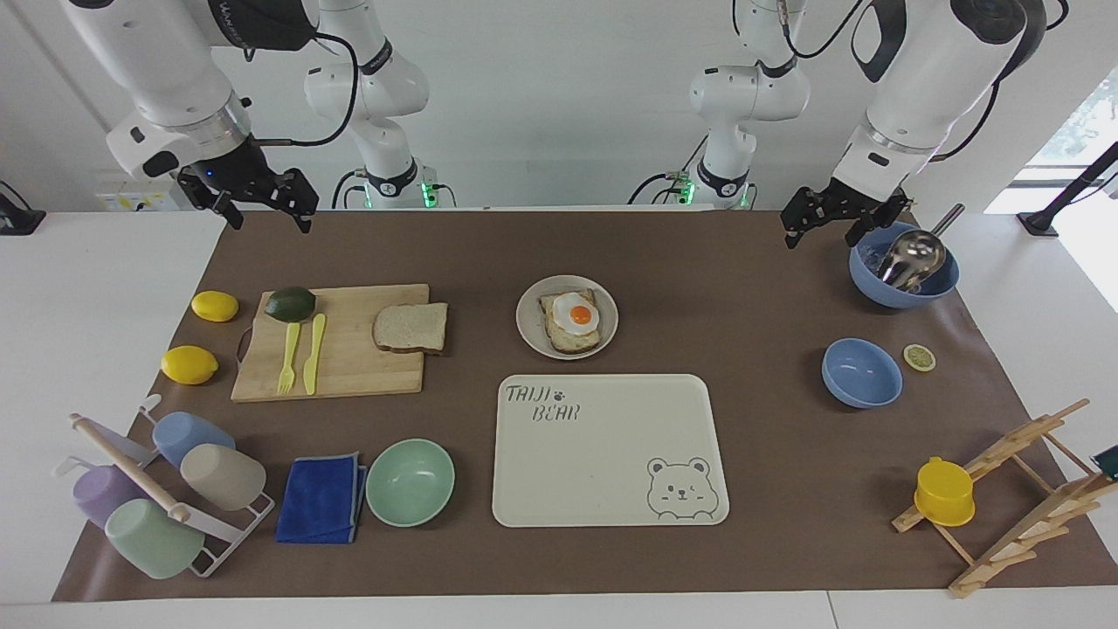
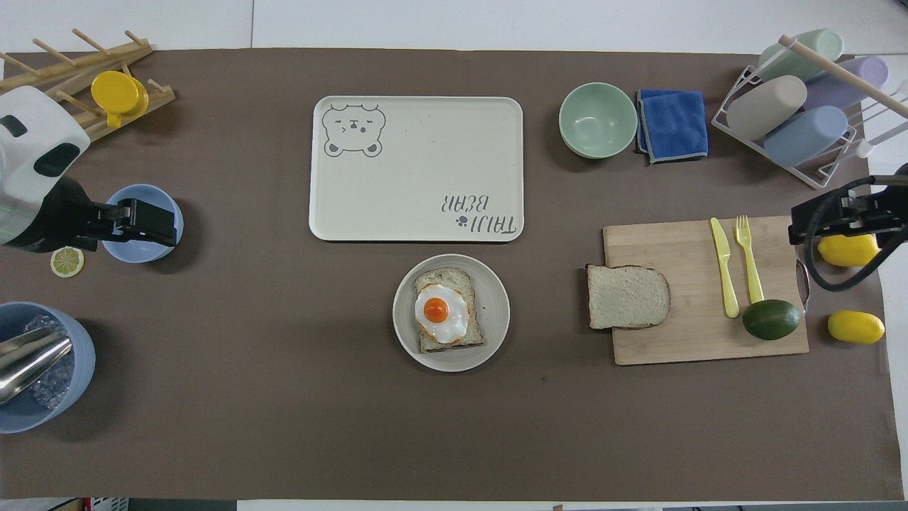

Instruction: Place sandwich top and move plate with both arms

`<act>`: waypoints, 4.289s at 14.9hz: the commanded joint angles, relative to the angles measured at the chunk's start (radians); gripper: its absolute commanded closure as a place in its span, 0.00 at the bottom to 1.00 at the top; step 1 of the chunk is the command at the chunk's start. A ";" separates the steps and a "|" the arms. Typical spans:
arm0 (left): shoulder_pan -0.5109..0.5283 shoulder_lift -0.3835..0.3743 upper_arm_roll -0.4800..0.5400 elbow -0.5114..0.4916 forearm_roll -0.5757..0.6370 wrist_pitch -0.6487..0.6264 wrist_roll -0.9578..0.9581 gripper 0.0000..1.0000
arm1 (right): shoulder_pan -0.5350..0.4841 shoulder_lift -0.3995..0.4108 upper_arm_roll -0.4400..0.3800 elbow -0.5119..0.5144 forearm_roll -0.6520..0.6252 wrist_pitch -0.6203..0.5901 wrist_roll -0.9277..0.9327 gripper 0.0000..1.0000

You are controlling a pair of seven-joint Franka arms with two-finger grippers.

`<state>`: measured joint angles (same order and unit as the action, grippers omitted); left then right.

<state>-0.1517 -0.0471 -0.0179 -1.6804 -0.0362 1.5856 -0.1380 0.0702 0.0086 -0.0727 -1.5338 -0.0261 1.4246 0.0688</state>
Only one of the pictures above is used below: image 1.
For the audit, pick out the round beige plate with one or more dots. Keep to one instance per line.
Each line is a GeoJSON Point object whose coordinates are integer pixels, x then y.
{"type": "Point", "coordinates": [534, 336]}

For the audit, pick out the yellow plastic knife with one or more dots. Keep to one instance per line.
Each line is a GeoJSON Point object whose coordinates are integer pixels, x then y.
{"type": "Point", "coordinates": [314, 354]}

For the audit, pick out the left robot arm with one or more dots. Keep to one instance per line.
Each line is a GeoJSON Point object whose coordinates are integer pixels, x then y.
{"type": "Point", "coordinates": [926, 79]}

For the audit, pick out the white wall socket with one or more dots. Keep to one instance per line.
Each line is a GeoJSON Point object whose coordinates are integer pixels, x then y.
{"type": "Point", "coordinates": [131, 197]}

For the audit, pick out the dark green object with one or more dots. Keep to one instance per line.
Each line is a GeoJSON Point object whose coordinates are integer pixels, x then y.
{"type": "Point", "coordinates": [1107, 461]}

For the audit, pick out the black stand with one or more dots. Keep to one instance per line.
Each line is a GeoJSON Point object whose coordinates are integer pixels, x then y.
{"type": "Point", "coordinates": [16, 218]}
{"type": "Point", "coordinates": [1070, 192]}

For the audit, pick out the fried egg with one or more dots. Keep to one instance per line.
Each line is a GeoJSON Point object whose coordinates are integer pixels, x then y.
{"type": "Point", "coordinates": [577, 315]}

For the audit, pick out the yellow cup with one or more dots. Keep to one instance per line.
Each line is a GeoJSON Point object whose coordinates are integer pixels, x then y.
{"type": "Point", "coordinates": [945, 494]}

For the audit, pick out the folded blue cloth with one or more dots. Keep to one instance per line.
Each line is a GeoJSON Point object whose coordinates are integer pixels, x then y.
{"type": "Point", "coordinates": [320, 500]}

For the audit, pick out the small blue bowl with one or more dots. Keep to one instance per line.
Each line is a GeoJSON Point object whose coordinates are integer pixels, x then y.
{"type": "Point", "coordinates": [861, 373]}

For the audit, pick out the green avocado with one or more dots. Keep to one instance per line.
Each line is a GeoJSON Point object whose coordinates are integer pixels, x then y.
{"type": "Point", "coordinates": [290, 303]}

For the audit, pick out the metal ladle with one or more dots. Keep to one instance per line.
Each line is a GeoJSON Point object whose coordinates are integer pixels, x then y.
{"type": "Point", "coordinates": [910, 258]}

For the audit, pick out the toasted bread slice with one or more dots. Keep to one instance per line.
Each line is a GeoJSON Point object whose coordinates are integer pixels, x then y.
{"type": "Point", "coordinates": [568, 339]}

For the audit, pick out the purple cup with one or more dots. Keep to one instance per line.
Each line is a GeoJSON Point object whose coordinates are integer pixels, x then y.
{"type": "Point", "coordinates": [98, 494]}

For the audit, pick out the white cup rack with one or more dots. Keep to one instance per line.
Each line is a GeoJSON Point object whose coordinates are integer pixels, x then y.
{"type": "Point", "coordinates": [131, 472]}

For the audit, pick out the beige cup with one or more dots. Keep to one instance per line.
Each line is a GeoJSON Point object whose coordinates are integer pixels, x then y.
{"type": "Point", "coordinates": [224, 477]}

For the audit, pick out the wooden cutting board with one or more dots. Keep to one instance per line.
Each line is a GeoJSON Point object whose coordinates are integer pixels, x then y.
{"type": "Point", "coordinates": [349, 367]}

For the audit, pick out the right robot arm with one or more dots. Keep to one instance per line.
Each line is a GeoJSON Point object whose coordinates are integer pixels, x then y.
{"type": "Point", "coordinates": [166, 70]}

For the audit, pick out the green cup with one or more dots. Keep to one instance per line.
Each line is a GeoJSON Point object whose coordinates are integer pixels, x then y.
{"type": "Point", "coordinates": [153, 540]}

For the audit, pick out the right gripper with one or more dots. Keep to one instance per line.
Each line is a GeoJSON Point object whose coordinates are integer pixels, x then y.
{"type": "Point", "coordinates": [234, 168]}

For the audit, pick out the cream tray with bear print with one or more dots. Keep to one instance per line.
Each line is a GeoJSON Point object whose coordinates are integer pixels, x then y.
{"type": "Point", "coordinates": [594, 454]}

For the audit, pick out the wooden dish rack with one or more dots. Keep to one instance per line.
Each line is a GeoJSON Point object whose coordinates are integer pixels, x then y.
{"type": "Point", "coordinates": [1022, 524]}

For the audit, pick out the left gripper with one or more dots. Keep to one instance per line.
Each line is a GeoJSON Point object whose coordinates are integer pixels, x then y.
{"type": "Point", "coordinates": [865, 203]}

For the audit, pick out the plain bread slice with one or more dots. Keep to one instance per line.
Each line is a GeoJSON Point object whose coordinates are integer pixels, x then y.
{"type": "Point", "coordinates": [410, 328]}

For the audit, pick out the large blue bowl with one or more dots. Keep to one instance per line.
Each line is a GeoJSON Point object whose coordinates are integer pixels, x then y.
{"type": "Point", "coordinates": [873, 288]}

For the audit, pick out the blue cup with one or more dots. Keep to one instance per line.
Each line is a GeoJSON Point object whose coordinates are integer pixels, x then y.
{"type": "Point", "coordinates": [188, 435]}

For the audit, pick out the green bowl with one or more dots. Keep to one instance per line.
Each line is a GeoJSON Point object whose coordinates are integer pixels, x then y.
{"type": "Point", "coordinates": [410, 482]}

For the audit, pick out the yellow lemon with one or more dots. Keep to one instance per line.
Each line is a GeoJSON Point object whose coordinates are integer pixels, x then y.
{"type": "Point", "coordinates": [189, 364]}
{"type": "Point", "coordinates": [215, 306]}

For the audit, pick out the yellow-green plastic fork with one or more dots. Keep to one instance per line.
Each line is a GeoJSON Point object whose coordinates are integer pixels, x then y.
{"type": "Point", "coordinates": [289, 358]}

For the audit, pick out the lemon slice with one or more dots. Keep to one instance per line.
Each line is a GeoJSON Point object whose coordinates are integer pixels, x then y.
{"type": "Point", "coordinates": [919, 357]}

